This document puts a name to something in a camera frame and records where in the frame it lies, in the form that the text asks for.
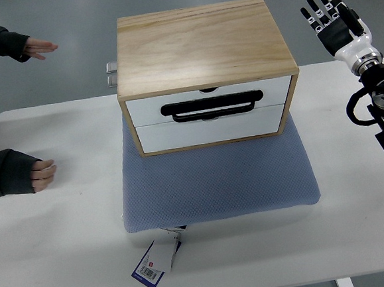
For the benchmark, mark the black drawer handle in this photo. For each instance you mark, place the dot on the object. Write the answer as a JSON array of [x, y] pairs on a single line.
[[212, 107]]

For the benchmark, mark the grey metal clamp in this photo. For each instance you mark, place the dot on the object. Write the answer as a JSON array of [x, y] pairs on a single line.
[[111, 71]]

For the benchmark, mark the white table leg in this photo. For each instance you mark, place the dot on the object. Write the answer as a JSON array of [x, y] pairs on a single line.
[[344, 282]]

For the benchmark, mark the blue mesh cushion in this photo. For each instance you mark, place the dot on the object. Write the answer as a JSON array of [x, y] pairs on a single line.
[[218, 182]]

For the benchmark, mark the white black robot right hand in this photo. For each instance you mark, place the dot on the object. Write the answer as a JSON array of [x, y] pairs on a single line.
[[343, 34]]

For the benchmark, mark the white top drawer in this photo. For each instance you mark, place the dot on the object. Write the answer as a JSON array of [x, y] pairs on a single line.
[[146, 111]]

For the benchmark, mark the white blue product tag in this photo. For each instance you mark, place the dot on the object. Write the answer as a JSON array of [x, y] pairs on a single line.
[[159, 257]]

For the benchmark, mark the person upper hand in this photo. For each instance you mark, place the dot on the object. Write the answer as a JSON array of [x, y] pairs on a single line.
[[36, 48]]

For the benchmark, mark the wooden drawer cabinet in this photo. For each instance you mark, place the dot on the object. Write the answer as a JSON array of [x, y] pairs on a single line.
[[202, 48]]

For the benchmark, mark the person lower hand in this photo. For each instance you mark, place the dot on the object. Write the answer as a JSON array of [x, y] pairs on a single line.
[[42, 174]]

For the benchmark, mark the dark lower sleeve forearm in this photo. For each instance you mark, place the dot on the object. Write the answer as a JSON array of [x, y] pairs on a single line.
[[15, 172]]

